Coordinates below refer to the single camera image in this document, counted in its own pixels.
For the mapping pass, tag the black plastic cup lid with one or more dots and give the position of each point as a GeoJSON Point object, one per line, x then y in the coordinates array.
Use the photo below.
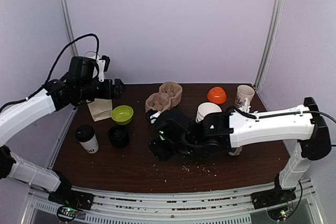
{"type": "Point", "coordinates": [84, 133]}

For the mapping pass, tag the green plastic bowl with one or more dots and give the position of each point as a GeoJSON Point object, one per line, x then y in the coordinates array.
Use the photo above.
{"type": "Point", "coordinates": [122, 115]}

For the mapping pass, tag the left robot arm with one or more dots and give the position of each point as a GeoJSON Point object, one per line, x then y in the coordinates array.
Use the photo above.
{"type": "Point", "coordinates": [53, 97]}

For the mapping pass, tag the orange plastic bowl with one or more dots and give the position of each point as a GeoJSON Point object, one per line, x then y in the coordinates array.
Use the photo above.
{"type": "Point", "coordinates": [217, 95]}

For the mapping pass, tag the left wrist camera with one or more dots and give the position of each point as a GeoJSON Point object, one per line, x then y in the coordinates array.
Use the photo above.
{"type": "Point", "coordinates": [103, 65]}

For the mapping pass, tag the glass of white wrapped straws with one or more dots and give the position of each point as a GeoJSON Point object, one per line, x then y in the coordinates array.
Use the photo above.
{"type": "Point", "coordinates": [235, 151]}

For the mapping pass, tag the ceramic mug with tree print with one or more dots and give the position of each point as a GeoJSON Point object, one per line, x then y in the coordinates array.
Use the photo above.
{"type": "Point", "coordinates": [244, 92]}

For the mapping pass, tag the stack of cardboard cup carriers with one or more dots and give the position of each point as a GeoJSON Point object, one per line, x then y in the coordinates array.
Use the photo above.
{"type": "Point", "coordinates": [168, 96]}

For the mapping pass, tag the single white paper cup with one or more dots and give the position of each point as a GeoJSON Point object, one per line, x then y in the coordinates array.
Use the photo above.
{"type": "Point", "coordinates": [91, 145]}

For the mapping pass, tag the stack of black cup lids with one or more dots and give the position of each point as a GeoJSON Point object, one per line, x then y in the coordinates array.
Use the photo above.
{"type": "Point", "coordinates": [118, 136]}

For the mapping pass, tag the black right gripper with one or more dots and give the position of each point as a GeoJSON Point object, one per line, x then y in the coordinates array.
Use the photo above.
{"type": "Point", "coordinates": [159, 147]}

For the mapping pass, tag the white paper takeout bag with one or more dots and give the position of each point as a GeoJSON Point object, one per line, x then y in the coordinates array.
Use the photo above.
{"type": "Point", "coordinates": [100, 109]}

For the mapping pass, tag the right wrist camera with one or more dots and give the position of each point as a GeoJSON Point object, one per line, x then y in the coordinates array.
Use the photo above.
{"type": "Point", "coordinates": [152, 115]}

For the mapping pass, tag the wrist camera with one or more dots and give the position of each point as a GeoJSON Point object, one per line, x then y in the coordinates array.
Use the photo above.
{"type": "Point", "coordinates": [103, 65]}
{"type": "Point", "coordinates": [152, 115]}

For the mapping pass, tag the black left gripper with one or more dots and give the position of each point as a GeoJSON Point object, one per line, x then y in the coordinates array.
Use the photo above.
{"type": "Point", "coordinates": [116, 93]}

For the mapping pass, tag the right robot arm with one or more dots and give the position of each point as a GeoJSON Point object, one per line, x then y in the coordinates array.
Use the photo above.
{"type": "Point", "coordinates": [234, 128]}

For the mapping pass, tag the stack of white paper cups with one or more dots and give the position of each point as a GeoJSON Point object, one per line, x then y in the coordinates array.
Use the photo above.
{"type": "Point", "coordinates": [206, 108]}

